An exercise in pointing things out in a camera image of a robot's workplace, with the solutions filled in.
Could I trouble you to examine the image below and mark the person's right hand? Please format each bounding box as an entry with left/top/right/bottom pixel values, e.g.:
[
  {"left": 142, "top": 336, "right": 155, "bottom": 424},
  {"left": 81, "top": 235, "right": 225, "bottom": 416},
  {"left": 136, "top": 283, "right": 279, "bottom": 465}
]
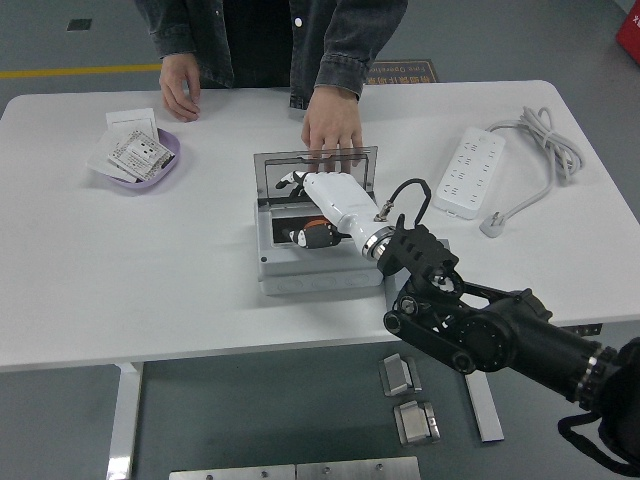
[{"left": 158, "top": 52, "right": 203, "bottom": 123}]

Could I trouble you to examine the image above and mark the person's left hand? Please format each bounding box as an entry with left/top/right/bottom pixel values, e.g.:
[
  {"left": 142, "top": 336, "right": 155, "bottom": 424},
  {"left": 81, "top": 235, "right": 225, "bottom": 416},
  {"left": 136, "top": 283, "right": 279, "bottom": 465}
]
[{"left": 301, "top": 87, "right": 365, "bottom": 174}]

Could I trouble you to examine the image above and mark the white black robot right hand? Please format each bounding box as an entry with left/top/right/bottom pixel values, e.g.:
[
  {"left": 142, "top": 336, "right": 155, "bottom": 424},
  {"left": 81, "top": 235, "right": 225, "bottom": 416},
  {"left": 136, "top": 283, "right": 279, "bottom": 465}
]
[{"left": 273, "top": 169, "right": 390, "bottom": 251}]

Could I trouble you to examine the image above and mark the grey box with clear lid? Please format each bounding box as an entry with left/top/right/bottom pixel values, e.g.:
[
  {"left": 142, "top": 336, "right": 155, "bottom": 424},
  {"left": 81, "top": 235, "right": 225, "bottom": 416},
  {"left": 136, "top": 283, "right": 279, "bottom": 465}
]
[{"left": 253, "top": 144, "right": 391, "bottom": 297}]

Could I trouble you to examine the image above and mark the grey cube with round hole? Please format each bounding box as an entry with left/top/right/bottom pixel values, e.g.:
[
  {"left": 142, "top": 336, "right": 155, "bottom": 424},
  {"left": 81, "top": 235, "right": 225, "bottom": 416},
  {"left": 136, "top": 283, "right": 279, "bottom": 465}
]
[{"left": 383, "top": 237, "right": 454, "bottom": 311}]

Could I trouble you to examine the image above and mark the printed white socket card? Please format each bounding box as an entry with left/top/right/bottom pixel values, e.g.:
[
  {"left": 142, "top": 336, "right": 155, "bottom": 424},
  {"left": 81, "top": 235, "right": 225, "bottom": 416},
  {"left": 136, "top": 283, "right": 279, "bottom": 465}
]
[{"left": 106, "top": 129, "right": 176, "bottom": 182}]

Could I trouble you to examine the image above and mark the brown floor sign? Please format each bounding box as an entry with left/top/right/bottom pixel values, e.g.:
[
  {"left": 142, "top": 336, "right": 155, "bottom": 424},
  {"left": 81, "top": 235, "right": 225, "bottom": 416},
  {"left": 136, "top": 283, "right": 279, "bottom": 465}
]
[{"left": 366, "top": 59, "right": 440, "bottom": 85}]

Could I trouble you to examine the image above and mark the person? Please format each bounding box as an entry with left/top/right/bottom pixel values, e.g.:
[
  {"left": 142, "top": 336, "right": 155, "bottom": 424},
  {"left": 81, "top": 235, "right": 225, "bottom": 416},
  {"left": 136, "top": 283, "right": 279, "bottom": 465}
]
[{"left": 133, "top": 0, "right": 409, "bottom": 109}]

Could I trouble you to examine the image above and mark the yellow floor tape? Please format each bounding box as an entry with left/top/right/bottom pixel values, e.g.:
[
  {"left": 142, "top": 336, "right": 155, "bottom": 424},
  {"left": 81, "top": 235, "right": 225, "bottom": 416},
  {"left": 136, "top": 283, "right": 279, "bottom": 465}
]
[{"left": 0, "top": 63, "right": 164, "bottom": 81}]

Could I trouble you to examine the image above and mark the blank white card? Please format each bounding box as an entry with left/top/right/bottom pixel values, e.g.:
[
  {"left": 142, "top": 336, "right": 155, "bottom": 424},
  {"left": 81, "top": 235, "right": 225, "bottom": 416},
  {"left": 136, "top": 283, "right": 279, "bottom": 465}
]
[{"left": 85, "top": 130, "right": 136, "bottom": 184}]

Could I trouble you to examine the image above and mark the purple plastic tray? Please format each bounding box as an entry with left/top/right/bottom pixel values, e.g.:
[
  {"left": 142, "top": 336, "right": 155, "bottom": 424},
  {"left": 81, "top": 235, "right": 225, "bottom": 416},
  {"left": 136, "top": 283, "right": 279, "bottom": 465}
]
[{"left": 92, "top": 127, "right": 182, "bottom": 192}]

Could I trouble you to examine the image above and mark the small metal block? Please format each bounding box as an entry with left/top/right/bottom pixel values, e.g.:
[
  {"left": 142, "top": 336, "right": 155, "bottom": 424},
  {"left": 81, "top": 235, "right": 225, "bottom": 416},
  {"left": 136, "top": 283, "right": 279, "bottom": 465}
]
[
  {"left": 392, "top": 399, "right": 442, "bottom": 447},
  {"left": 377, "top": 353, "right": 424, "bottom": 399}
]

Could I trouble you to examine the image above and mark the white table leg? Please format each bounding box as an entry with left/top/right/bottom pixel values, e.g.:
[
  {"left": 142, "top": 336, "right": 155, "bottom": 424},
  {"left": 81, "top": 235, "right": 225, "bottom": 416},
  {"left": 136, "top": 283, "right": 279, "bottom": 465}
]
[
  {"left": 106, "top": 362, "right": 145, "bottom": 480},
  {"left": 463, "top": 372, "right": 505, "bottom": 444}
]

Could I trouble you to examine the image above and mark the long metal plate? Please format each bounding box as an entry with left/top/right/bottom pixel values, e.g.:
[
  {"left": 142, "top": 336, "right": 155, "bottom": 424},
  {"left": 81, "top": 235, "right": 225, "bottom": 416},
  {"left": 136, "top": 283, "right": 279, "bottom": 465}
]
[
  {"left": 168, "top": 464, "right": 298, "bottom": 480},
  {"left": 295, "top": 455, "right": 421, "bottom": 480}
]

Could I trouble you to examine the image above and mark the red object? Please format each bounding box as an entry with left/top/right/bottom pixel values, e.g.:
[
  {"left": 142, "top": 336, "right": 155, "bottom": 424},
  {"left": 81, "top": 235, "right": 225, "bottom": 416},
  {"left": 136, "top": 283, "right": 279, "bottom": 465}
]
[{"left": 614, "top": 8, "right": 640, "bottom": 56}]

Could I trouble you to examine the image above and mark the plain white switch plate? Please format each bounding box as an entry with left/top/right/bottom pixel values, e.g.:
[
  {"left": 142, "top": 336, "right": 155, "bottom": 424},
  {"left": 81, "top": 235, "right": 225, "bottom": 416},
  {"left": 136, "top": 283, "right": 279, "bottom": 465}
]
[{"left": 105, "top": 108, "right": 160, "bottom": 139}]

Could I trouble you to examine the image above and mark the white power cord with plug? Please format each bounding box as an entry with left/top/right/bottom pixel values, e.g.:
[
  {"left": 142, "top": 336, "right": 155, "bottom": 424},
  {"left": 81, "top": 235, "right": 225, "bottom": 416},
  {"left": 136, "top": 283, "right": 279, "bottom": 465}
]
[{"left": 479, "top": 106, "right": 586, "bottom": 239}]

